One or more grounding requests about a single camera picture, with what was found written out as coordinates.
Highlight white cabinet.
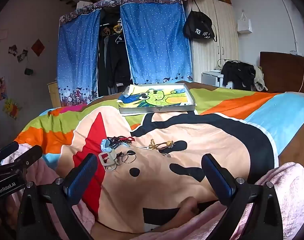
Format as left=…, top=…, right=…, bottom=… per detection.
left=201, top=70, right=234, bottom=89

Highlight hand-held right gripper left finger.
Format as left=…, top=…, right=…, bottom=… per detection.
left=17, top=153, right=98, bottom=240

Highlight cartoon wall poster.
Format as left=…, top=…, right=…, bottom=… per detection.
left=0, top=77, right=7, bottom=102

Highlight colourful printed blanket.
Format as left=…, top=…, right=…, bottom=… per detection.
left=2, top=81, right=304, bottom=233

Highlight cartoon dinosaur drawing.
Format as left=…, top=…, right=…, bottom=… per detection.
left=118, top=85, right=192, bottom=108

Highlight yellow cartoon wall sticker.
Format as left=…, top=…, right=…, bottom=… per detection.
left=3, top=99, right=22, bottom=119

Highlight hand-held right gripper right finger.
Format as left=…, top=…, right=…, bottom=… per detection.
left=201, top=154, right=284, bottom=240

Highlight dark bead necklace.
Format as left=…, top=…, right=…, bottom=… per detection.
left=106, top=136, right=128, bottom=143

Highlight white hair clip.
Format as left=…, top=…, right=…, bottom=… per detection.
left=135, top=144, right=156, bottom=151

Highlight beige garment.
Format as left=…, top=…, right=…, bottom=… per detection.
left=252, top=65, right=268, bottom=92

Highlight black drawstring bag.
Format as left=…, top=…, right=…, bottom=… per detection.
left=182, top=0, right=217, bottom=43

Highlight light wooden wardrobe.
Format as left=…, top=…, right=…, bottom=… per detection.
left=183, top=0, right=240, bottom=83

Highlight hanging dark clothes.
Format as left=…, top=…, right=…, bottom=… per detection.
left=98, top=7, right=132, bottom=97

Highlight light blue buckled strap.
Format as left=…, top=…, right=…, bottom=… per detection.
left=98, top=140, right=118, bottom=172

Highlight silver metal tray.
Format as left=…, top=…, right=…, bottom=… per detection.
left=117, top=81, right=197, bottom=115

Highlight brown wooden headboard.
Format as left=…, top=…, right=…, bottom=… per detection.
left=260, top=51, right=304, bottom=93

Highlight gold hairpin with bead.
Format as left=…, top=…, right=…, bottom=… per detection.
left=157, top=141, right=175, bottom=150

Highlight red diamond wall paper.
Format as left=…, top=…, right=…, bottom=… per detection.
left=31, top=39, right=45, bottom=57

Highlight white paper bag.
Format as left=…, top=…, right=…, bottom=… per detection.
left=236, top=10, right=253, bottom=33

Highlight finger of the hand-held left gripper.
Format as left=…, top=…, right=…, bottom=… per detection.
left=14, top=145, right=43, bottom=172
left=0, top=141, right=19, bottom=159

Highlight black clothes pile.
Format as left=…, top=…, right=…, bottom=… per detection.
left=221, top=60, right=258, bottom=92

